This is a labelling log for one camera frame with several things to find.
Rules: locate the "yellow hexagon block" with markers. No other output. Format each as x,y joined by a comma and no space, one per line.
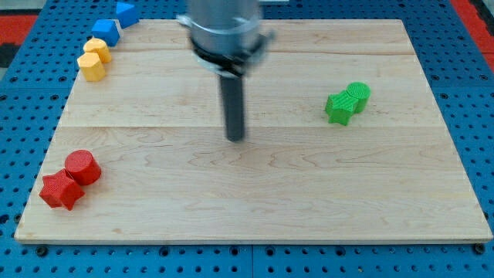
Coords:
92,67

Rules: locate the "blue pentagon block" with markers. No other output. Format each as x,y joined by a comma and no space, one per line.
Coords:
106,29

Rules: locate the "green star block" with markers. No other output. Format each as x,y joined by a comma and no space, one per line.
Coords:
340,108

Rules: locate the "wooden board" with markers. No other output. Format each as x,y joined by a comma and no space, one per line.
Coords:
169,176

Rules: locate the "red star block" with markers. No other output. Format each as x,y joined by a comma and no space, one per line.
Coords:
60,190

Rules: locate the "yellow rounded block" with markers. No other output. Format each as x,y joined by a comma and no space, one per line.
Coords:
99,47

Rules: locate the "red cylinder block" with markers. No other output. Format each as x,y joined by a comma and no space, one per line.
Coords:
83,167

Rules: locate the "green cylinder block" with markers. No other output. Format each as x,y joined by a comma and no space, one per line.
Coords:
361,92

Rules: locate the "blue triangle block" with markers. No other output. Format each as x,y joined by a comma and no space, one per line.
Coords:
127,14

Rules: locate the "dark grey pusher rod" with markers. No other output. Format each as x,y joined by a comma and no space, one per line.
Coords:
233,105

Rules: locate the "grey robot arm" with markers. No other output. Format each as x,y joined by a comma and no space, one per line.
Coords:
225,37

